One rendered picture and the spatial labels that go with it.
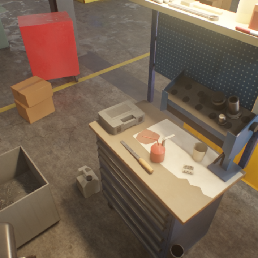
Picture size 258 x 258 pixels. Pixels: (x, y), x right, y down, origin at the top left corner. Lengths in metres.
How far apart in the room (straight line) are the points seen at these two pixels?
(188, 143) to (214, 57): 0.54
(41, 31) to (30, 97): 0.95
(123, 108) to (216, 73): 0.66
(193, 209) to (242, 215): 1.28
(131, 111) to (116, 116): 0.11
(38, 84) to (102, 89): 1.02
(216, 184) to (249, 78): 0.56
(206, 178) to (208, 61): 0.63
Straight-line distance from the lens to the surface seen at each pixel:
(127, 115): 1.66
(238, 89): 1.36
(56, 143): 3.05
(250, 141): 1.43
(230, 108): 1.26
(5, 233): 0.93
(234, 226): 2.47
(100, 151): 1.75
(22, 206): 1.97
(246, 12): 1.14
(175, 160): 1.49
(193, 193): 1.37
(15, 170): 2.43
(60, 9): 4.67
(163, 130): 1.67
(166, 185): 1.37
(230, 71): 1.36
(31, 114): 3.36
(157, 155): 1.41
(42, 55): 3.82
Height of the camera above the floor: 2.04
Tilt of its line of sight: 41 degrees down
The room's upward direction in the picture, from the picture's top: straight up
